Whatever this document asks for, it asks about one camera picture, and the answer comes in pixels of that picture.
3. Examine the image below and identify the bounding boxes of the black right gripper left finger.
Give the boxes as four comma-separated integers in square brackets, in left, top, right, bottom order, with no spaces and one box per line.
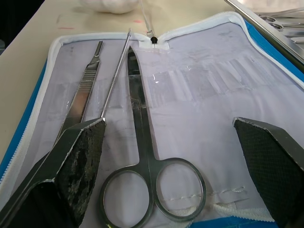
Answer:
[0,117,106,228]

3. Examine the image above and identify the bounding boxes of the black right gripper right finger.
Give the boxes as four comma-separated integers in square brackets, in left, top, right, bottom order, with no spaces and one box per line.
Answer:
[232,116,304,228]

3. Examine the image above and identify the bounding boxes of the steel surgical scissors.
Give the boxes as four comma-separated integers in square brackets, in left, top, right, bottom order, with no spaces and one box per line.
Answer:
[99,45,207,228]

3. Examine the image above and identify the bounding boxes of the blue surgical instrument pack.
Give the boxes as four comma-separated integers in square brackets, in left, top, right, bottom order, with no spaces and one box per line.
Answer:
[0,11,304,228]

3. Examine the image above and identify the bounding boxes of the metal tray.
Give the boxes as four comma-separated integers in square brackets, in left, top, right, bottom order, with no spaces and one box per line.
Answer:
[224,0,304,73]

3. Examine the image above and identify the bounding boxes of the thin steel probe needle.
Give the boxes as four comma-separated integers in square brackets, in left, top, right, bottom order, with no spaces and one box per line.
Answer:
[100,28,132,119]

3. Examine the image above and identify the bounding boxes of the small steel scissors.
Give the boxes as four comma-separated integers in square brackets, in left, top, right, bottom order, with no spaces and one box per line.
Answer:
[258,14,304,32]

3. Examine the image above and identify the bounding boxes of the steel tweezers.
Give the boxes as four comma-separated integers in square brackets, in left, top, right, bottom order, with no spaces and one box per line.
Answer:
[255,7,304,16]

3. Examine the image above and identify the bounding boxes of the white cotton wad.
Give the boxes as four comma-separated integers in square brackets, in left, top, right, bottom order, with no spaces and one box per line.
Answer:
[78,0,139,14]

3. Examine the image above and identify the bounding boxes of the steel scalpel handle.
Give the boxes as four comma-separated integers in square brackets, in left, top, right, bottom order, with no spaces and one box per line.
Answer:
[53,40,105,146]

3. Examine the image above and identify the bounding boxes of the clear zipper pull cord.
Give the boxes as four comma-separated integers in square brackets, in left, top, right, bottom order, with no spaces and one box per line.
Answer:
[138,0,158,45]

